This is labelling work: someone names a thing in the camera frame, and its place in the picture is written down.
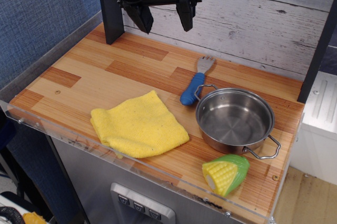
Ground yellow cloth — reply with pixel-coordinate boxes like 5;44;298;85
90;90;190;158

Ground toy corn cob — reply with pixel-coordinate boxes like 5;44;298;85
202;154;250;197

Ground black upright post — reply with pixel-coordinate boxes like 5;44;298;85
297;0;336;104
100;0;124;45

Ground blue handled metal fork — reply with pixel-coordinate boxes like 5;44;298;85
180;56;216;106

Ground silver dispenser button panel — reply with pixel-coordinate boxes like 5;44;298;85
110;182;176;223

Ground black left upright post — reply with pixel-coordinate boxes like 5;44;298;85
100;0;124;45

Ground stainless steel pot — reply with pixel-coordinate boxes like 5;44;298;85
194;85;281;160

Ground black right upright post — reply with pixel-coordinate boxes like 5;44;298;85
297;0;336;104

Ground white ridged side cabinet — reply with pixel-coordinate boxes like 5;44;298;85
290;72;336;184

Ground clear acrylic table guard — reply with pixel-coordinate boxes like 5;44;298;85
0;11;306;222

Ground black braided hose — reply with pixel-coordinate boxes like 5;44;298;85
0;206;25;224

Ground yellow toy on floor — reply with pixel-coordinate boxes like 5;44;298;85
23;212;47;224

